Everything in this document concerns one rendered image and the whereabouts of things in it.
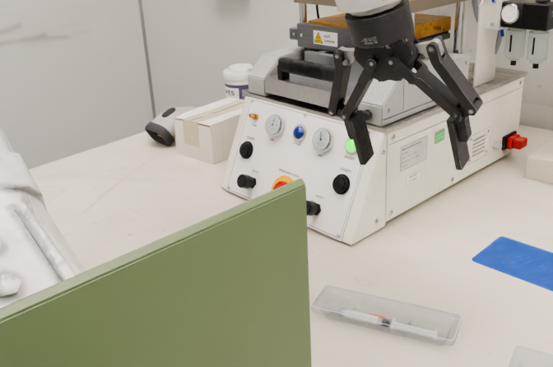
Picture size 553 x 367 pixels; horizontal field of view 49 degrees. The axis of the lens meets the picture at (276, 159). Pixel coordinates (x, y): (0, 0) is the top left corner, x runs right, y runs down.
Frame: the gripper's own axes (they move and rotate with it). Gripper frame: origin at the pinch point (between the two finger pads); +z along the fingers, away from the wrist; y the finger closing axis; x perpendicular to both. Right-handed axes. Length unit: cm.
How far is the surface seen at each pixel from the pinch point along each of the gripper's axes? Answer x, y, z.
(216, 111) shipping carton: 28, -62, 8
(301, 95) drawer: 16.7, -27.8, -0.9
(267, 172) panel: 9.1, -34.9, 10.9
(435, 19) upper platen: 39.4, -11.1, -4.1
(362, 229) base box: 3.7, -13.8, 17.1
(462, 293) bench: -2.6, 4.3, 20.8
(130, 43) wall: 92, -164, 11
